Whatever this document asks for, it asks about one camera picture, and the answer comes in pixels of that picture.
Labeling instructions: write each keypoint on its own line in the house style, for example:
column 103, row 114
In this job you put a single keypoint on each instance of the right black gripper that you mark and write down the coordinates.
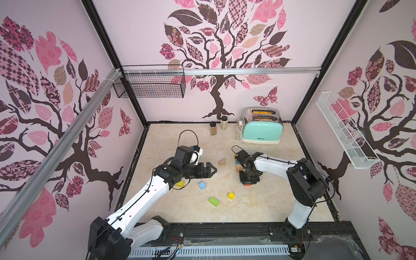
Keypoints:
column 248, row 175

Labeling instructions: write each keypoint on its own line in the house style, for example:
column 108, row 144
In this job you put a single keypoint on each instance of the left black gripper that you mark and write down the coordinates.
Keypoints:
column 199, row 174

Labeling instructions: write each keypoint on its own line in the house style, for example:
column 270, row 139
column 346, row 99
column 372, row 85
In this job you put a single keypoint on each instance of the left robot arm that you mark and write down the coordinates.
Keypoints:
column 114, row 237

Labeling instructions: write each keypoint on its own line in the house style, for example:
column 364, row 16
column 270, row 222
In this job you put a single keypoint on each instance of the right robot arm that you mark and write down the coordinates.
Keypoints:
column 306, row 182

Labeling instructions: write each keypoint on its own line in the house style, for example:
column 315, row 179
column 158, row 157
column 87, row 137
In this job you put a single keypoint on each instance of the light blue cube block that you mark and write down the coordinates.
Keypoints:
column 202, row 185

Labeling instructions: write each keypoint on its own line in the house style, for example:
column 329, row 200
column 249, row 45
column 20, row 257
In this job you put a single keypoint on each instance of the small yellow cube block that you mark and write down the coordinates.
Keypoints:
column 231, row 195

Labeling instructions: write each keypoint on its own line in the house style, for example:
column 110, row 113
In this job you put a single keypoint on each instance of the green rectangle block front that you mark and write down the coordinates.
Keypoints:
column 214, row 201

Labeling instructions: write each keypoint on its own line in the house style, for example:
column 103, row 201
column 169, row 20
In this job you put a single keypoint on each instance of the yellow rectangle block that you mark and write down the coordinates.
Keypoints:
column 180, row 184

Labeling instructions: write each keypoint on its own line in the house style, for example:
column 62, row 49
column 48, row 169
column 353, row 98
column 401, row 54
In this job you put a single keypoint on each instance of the brown spice jar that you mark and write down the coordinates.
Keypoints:
column 213, row 128

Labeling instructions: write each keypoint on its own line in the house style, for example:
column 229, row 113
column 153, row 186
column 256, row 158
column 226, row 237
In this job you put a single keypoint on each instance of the pale spice jar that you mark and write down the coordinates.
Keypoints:
column 224, row 122

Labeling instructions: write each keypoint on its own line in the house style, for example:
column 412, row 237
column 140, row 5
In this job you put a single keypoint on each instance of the mint green toaster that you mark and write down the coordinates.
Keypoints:
column 262, row 126

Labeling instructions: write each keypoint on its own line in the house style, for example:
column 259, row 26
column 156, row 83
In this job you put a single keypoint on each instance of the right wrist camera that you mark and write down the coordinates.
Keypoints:
column 243, row 157

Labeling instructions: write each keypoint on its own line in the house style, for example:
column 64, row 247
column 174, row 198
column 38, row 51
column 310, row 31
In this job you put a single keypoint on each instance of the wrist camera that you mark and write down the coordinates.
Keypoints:
column 188, row 155
column 243, row 157

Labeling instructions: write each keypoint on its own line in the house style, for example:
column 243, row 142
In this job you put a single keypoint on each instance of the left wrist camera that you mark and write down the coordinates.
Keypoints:
column 188, row 155

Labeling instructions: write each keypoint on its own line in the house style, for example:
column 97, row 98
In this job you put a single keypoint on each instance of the aluminium frame bar rear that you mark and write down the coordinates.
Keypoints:
column 230, row 71

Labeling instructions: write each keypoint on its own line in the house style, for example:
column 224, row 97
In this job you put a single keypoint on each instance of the aluminium frame bar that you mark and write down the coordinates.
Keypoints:
column 230, row 71
column 23, row 200

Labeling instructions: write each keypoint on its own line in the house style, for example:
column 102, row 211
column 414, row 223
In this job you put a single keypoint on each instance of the white slotted cable duct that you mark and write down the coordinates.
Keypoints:
column 210, row 251

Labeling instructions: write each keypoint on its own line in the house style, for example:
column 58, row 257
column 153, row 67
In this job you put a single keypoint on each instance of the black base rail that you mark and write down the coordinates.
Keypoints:
column 317, row 241

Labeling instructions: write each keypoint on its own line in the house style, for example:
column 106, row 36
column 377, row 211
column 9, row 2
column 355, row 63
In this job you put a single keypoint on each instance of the black wire basket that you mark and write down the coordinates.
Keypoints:
column 151, row 81

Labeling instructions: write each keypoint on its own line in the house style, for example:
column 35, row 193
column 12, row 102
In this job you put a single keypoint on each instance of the white wire shelf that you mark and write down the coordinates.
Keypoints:
column 338, row 113

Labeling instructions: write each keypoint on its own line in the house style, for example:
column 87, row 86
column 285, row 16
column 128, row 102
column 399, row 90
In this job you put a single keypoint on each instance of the aluminium frame bar left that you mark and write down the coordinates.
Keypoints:
column 23, row 200

